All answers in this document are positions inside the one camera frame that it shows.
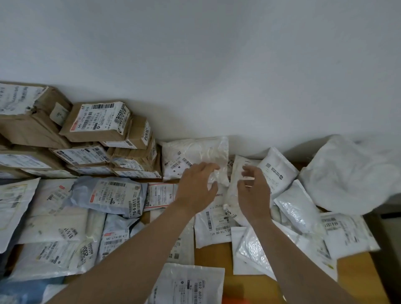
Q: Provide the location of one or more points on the white pouch yellow framed label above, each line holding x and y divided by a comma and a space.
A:
12, 206

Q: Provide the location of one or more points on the person's left forearm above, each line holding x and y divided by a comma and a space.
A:
125, 266

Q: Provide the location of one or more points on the person's right forearm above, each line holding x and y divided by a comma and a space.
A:
297, 272

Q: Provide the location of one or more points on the cream mailer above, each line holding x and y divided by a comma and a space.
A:
53, 225

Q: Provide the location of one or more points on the stack of cardboard boxes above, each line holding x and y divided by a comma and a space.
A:
28, 125

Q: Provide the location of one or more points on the blue plastic mailer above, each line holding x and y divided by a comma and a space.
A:
18, 291

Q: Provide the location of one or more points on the light blue-grey soft parcel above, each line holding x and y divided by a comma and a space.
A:
106, 194

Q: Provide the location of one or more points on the white bubble packet barcode label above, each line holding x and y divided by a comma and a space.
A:
185, 285

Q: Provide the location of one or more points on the brown box white barcode label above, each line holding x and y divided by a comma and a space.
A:
97, 119

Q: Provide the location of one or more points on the person's right hand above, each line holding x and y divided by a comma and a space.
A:
257, 200

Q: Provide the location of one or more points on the person's left hand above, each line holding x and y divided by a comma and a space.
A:
194, 191

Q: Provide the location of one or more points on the puffy clear white parcel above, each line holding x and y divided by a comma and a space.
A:
188, 156

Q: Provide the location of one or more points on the wooden table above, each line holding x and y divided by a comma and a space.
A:
354, 272

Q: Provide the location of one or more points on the tall brown box double label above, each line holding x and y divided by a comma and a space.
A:
50, 173

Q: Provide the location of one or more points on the white mailer red square logo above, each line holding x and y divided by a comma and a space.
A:
213, 225

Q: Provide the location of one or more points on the large white plastic bag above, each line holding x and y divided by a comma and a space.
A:
347, 175

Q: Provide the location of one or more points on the small white pouch square label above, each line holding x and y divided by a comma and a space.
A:
185, 247

